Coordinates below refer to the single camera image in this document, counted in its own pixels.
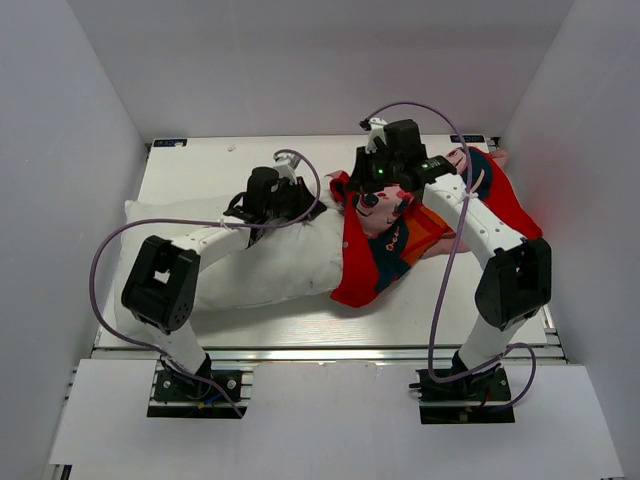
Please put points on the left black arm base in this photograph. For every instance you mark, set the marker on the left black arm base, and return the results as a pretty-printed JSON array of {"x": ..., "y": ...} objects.
[{"x": 173, "y": 396}]

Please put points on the blue label sticker left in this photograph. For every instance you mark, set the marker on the blue label sticker left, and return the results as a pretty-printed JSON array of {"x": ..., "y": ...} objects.
[{"x": 169, "y": 143}]

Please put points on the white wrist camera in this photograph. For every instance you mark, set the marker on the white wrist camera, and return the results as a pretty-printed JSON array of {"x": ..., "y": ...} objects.
[
  {"x": 375, "y": 128},
  {"x": 286, "y": 163}
]

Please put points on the blue label sticker right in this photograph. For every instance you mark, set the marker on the blue label sticker right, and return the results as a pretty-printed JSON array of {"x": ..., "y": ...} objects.
[{"x": 467, "y": 139}]

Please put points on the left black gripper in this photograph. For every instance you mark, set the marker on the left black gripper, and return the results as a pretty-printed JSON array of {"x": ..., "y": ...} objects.
[{"x": 302, "y": 195}]

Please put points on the white pillow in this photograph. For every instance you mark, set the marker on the white pillow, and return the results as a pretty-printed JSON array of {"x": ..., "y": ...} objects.
[{"x": 301, "y": 260}]

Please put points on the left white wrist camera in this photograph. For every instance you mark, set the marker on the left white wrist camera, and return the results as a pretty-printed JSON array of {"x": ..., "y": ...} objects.
[{"x": 286, "y": 163}]

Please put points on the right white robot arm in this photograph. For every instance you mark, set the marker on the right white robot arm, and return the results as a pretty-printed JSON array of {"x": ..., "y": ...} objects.
[{"x": 470, "y": 193}]

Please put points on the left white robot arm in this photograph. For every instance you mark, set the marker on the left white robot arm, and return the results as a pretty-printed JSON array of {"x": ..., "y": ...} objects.
[{"x": 161, "y": 287}]

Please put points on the blue label sticker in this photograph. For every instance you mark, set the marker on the blue label sticker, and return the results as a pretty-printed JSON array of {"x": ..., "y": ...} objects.
[
  {"x": 467, "y": 139},
  {"x": 169, "y": 143}
]

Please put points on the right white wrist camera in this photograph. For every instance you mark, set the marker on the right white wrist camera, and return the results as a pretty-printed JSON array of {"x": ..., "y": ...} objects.
[{"x": 375, "y": 128}]

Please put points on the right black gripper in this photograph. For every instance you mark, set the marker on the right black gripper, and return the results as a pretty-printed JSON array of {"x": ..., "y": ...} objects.
[{"x": 359, "y": 181}]

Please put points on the red cartoon print pillowcase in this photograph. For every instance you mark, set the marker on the red cartoon print pillowcase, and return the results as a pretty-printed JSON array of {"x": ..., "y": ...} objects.
[{"x": 386, "y": 233}]

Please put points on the aluminium table frame rail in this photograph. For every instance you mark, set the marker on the aluminium table frame rail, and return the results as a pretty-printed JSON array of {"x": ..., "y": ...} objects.
[{"x": 548, "y": 353}]

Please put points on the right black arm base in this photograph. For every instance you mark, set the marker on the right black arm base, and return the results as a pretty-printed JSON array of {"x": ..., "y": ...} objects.
[{"x": 479, "y": 399}]

